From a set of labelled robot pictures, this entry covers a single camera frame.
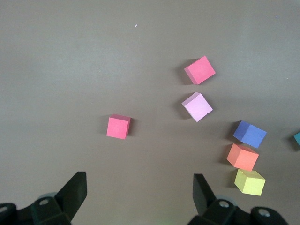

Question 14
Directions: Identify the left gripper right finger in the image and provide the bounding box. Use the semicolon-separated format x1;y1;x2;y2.
192;173;289;225

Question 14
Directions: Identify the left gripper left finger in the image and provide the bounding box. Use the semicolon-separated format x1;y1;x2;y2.
0;171;88;225

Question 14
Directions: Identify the yellow foam cube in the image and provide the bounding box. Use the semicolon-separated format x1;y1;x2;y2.
234;168;266;196

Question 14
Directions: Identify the orange foam cube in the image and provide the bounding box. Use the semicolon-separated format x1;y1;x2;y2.
226;143;260;172

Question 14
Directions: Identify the purple foam cube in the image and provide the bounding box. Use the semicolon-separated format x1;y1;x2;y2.
232;120;267;149

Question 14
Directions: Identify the red foam cube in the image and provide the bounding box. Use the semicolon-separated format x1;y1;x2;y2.
106;113;131;140
184;55;216;85

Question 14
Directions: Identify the pink foam cube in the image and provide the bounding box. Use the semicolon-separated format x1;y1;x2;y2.
181;91;213;122

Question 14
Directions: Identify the brown table mat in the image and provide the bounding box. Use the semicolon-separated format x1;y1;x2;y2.
0;0;300;225

